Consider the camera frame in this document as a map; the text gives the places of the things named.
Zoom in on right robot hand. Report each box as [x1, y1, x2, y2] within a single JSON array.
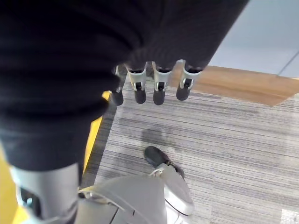
[[0, 0, 250, 224]]

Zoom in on yellow shelf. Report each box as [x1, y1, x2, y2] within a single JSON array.
[[0, 90, 112, 224]]

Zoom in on dark robot foot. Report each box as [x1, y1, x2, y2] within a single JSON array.
[[144, 146, 185, 179]]

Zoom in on silver robot leg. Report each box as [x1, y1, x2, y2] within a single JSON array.
[[76, 163, 195, 224]]

